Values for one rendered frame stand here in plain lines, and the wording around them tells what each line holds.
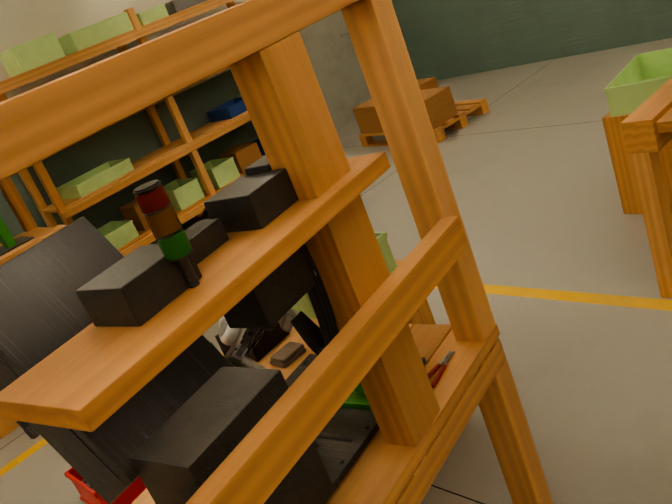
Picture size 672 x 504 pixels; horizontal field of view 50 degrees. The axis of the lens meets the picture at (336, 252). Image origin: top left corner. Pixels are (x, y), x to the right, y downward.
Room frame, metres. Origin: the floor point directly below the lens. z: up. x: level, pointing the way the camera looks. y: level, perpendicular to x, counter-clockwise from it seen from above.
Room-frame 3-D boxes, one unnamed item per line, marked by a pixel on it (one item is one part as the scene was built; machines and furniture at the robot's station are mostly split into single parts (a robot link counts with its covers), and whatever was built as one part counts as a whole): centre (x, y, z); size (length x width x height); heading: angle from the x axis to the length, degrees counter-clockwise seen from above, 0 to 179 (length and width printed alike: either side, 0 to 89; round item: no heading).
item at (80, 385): (1.32, 0.20, 1.52); 0.90 x 0.25 x 0.04; 139
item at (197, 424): (1.32, 0.37, 1.07); 0.30 x 0.18 x 0.34; 139
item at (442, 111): (7.65, -1.37, 0.22); 1.20 x 0.81 x 0.44; 32
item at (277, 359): (2.07, 0.26, 0.91); 0.10 x 0.08 x 0.03; 126
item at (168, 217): (1.21, 0.25, 1.67); 0.05 x 0.05 x 0.05
